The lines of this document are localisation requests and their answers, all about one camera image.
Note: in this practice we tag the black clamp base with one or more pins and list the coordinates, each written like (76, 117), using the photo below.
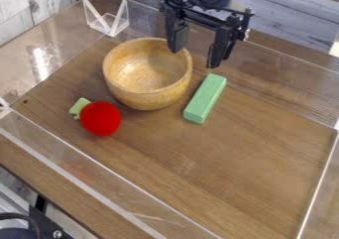
(50, 229)

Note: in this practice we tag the wooden bowl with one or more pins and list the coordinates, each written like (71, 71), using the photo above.
(146, 76)

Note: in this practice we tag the clear acrylic corner bracket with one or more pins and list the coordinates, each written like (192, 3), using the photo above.
(107, 23)

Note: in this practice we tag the clear acrylic tray wall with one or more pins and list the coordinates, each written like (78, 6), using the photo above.
(120, 196)

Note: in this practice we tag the green rectangular block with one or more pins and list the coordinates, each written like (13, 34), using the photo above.
(204, 98)

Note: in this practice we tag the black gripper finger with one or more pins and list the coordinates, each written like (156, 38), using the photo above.
(176, 30)
(222, 46)

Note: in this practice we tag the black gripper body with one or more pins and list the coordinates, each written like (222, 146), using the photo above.
(215, 13)

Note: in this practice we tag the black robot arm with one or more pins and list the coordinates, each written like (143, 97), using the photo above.
(223, 16)

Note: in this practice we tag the red plush strawberry toy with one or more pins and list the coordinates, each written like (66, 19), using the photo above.
(99, 116)

